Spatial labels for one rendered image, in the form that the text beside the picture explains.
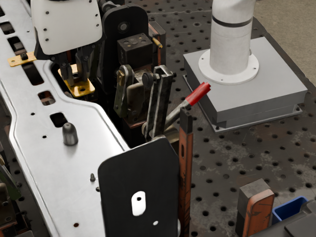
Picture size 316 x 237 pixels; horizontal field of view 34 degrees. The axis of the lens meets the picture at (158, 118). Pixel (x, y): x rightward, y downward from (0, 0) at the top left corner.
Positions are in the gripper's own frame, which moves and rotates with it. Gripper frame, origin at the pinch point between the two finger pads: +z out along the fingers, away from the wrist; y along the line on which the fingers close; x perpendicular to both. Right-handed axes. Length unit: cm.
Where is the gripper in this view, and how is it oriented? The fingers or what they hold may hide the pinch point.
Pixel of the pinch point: (74, 69)
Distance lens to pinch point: 88.9
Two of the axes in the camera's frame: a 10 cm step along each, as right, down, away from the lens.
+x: 4.7, 6.0, -6.5
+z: 0.1, 7.3, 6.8
